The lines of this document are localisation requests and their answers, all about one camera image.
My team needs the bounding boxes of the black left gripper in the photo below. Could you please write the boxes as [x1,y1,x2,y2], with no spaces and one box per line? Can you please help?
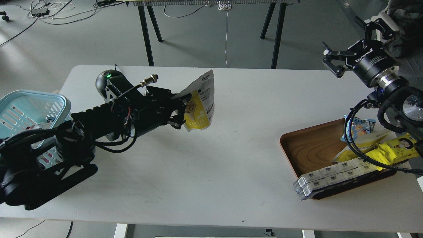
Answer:
[107,75,192,138]

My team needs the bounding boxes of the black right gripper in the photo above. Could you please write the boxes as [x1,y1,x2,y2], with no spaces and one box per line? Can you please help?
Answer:
[322,15,400,88]

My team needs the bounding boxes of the yellow white snack pouch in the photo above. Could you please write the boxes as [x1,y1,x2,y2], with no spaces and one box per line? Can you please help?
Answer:
[173,70,215,132]

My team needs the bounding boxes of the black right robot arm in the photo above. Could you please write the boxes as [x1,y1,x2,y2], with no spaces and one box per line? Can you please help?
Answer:
[322,14,422,155]

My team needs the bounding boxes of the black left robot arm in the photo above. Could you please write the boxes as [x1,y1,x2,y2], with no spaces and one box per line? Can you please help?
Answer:
[1,69,192,210]

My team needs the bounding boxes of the blue snack bag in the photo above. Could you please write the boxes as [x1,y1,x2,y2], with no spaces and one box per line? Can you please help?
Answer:
[351,117,376,140]

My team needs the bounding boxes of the pale yellow snack pouch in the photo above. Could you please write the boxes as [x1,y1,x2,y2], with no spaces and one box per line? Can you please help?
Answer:
[332,129,392,163]

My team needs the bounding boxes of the yellow snack bag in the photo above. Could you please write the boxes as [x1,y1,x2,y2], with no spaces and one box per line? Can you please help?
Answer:
[366,134,419,166]

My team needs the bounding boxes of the red white snack bag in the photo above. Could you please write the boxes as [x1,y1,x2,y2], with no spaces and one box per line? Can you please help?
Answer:
[26,122,54,130]

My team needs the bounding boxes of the light blue plastic basket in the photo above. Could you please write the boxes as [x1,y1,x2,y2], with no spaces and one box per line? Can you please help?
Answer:
[0,90,72,172]

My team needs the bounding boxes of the black barcode scanner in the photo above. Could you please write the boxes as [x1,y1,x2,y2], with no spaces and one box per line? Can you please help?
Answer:
[96,69,133,103]

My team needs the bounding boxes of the black table trestle right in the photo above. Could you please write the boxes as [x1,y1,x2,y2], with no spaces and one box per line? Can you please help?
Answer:
[260,0,288,69]

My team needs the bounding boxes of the black table trestle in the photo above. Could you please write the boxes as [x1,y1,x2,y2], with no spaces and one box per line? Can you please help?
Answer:
[137,5,164,66]
[260,0,288,69]

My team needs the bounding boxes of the black table trestle left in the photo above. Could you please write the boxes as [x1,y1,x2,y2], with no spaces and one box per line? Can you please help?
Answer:
[137,5,164,66]

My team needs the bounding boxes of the wooden tray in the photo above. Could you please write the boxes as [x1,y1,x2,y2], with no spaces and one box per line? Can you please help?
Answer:
[280,119,396,200]

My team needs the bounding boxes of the clear pack white boxes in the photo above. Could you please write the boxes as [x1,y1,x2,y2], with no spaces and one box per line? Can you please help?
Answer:
[292,158,378,200]

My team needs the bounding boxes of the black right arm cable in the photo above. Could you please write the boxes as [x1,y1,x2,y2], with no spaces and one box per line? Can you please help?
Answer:
[344,99,423,176]

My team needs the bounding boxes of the white hanging cable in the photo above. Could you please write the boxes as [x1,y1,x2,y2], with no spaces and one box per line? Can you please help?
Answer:
[218,3,232,68]

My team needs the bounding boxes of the floor cables and adapter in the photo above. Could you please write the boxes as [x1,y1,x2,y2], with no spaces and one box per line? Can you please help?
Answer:
[0,0,126,47]

